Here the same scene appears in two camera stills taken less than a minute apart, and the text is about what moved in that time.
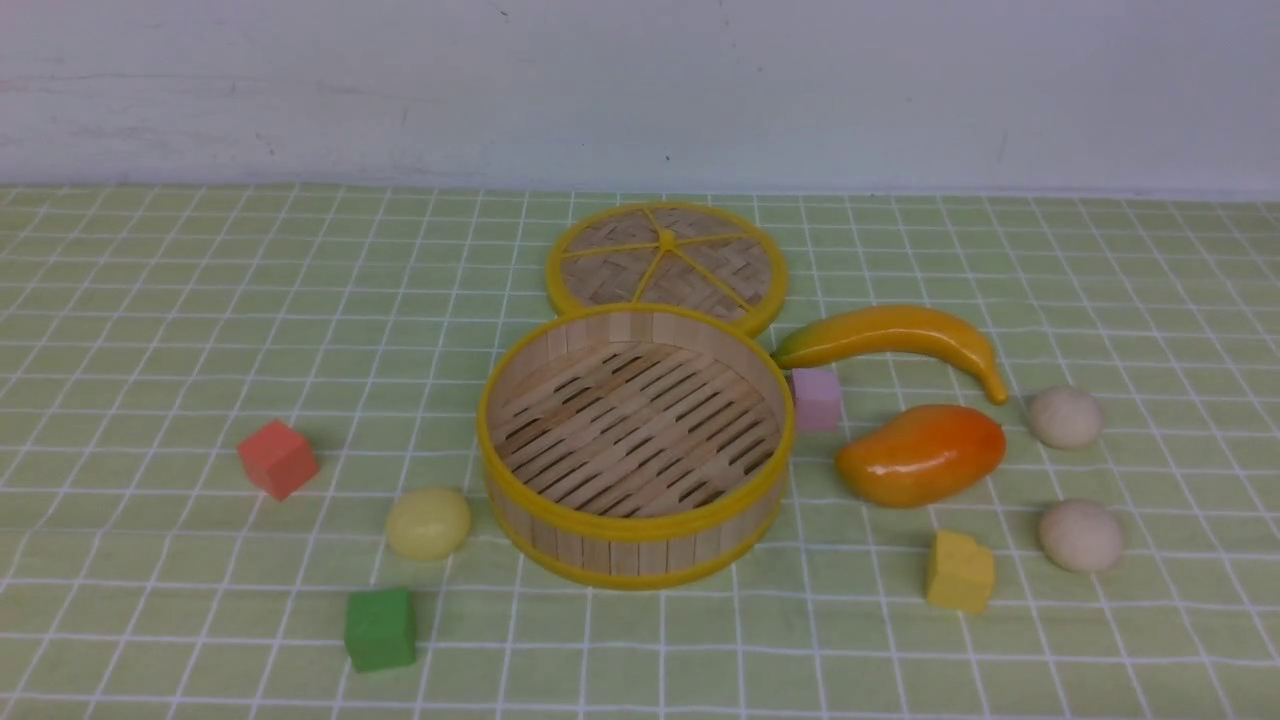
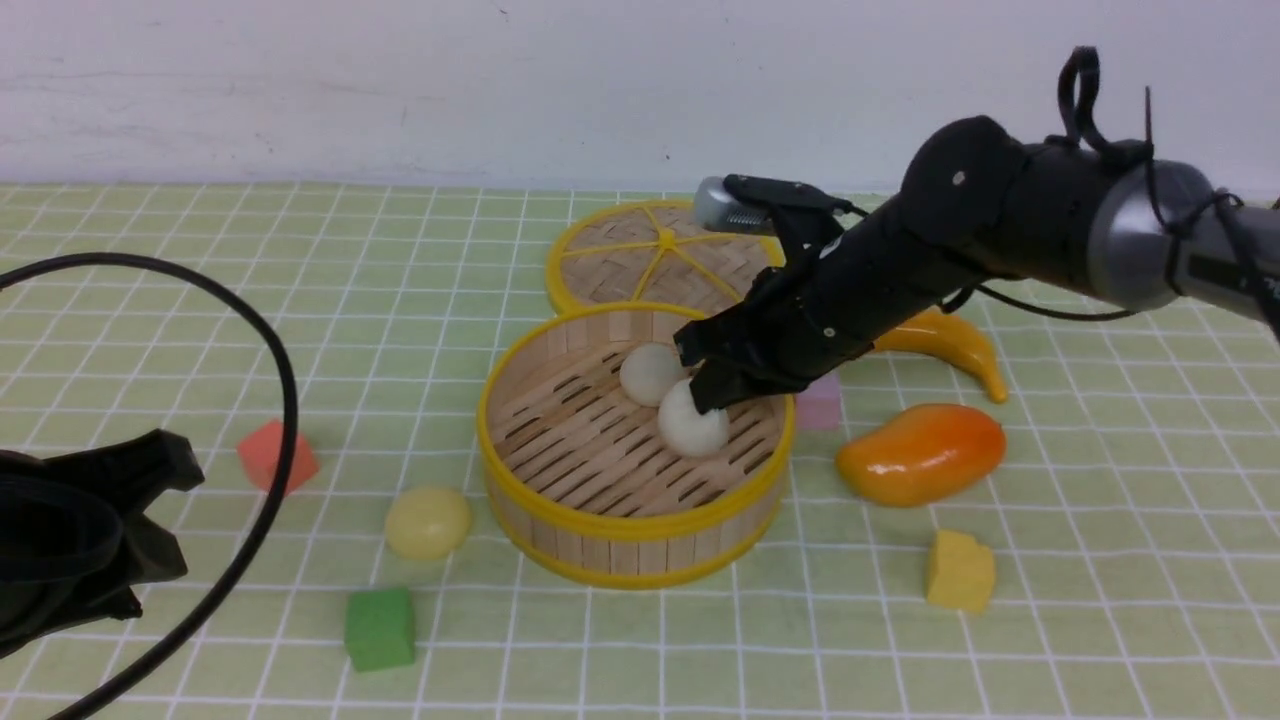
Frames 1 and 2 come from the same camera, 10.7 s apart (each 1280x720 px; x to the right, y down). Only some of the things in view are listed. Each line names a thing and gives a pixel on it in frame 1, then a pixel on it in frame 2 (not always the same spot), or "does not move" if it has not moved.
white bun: (1080, 535) to (684, 430)
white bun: (1064, 418) to (645, 371)
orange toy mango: (923, 454) does not move
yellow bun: (428, 523) does not move
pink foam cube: (818, 400) does not move
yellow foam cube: (961, 573) does not move
